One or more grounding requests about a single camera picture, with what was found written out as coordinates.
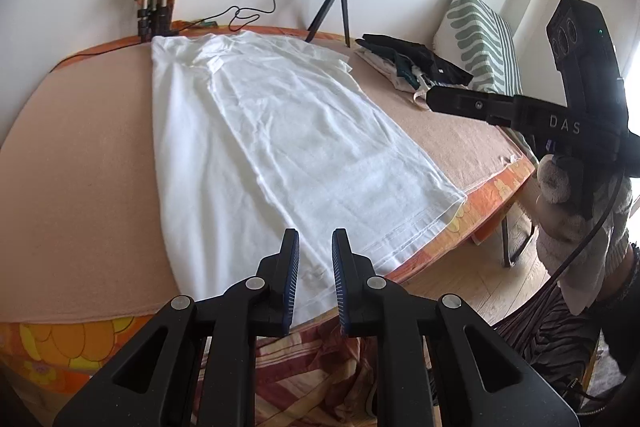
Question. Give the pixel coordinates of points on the person's striped skirt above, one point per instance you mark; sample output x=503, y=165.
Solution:
x=540, y=332

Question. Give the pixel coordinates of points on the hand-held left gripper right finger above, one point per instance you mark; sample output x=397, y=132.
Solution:
x=339, y=292

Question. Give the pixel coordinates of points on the red striped bed cover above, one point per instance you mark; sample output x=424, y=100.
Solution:
x=310, y=372

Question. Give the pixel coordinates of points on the green patterned pillow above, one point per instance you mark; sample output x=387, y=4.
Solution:
x=475, y=37

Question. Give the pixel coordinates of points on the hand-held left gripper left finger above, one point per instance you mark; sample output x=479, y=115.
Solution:
x=294, y=287

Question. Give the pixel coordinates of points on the white blanket label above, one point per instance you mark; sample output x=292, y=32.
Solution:
x=511, y=159

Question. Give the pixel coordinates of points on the pile of folded clothes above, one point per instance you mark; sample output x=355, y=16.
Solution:
x=400, y=47

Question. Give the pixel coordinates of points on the person's right hand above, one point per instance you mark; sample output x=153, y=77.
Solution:
x=555, y=179

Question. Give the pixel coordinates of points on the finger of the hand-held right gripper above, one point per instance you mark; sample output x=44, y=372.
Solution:
x=465, y=104

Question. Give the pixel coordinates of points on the white t-shirt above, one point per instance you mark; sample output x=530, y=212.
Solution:
x=280, y=142

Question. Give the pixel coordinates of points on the folded white garment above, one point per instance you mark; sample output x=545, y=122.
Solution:
x=380, y=64

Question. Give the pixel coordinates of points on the pile of dark clothes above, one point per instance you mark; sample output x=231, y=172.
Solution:
x=407, y=72

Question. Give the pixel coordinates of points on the black metal chair frame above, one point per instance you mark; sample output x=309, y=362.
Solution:
x=505, y=237

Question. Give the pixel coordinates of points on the orange floral bedsheet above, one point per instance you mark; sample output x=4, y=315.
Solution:
x=60, y=347

